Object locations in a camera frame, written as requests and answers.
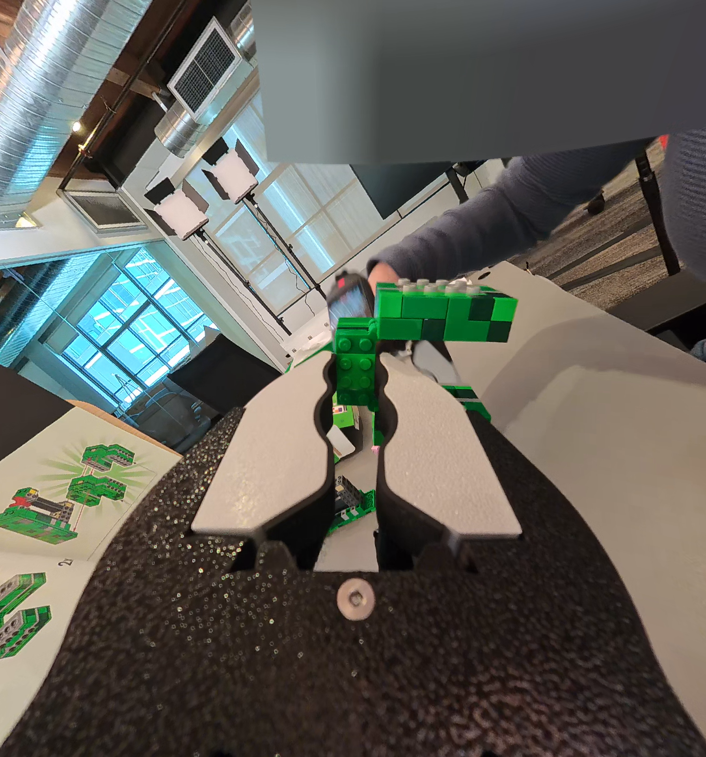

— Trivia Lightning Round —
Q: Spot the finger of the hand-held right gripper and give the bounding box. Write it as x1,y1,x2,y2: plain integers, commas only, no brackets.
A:
413,340,465,388

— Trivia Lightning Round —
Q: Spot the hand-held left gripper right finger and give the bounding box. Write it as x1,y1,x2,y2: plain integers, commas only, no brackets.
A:
377,353,523,540

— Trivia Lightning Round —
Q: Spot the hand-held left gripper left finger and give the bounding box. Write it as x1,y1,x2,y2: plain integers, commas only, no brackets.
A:
190,350,338,539

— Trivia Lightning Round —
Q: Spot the green grey brick assembly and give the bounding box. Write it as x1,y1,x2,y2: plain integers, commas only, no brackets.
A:
332,278,519,446
328,473,377,536

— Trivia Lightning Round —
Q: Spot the person's right forearm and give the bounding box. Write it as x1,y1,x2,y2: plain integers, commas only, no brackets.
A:
366,139,646,285

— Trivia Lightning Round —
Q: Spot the grey desk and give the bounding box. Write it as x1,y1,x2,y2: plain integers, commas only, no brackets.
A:
282,260,706,757

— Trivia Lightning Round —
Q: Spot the green brick plate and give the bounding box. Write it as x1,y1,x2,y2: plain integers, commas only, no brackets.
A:
441,384,492,422

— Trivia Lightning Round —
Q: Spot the black light stand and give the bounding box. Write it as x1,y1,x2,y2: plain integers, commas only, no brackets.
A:
243,195,330,296
196,227,291,338

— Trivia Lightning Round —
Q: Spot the black flat object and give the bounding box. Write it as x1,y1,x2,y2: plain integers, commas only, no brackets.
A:
168,331,284,418

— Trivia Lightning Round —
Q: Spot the open instruction booklet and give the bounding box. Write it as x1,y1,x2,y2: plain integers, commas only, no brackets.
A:
0,407,185,757

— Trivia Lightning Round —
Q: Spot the white ceiling vent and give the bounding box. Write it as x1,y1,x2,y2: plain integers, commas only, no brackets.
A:
63,189,147,228

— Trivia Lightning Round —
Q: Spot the black panel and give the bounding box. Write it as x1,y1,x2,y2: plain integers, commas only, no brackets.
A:
0,352,73,477

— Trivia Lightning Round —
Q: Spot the white ventilation grille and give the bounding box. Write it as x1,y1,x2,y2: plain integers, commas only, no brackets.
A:
166,18,253,116

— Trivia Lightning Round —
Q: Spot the person's grey sweater torso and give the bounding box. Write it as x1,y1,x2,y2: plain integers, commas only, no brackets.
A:
663,124,706,296

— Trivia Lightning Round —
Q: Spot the white frame window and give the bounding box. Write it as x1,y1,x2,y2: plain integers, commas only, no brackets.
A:
211,112,401,332

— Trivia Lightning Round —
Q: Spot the glass wall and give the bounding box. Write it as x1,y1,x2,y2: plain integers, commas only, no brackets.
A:
0,245,226,409

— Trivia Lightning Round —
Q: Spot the short silver air duct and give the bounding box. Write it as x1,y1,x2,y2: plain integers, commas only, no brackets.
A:
155,0,259,157

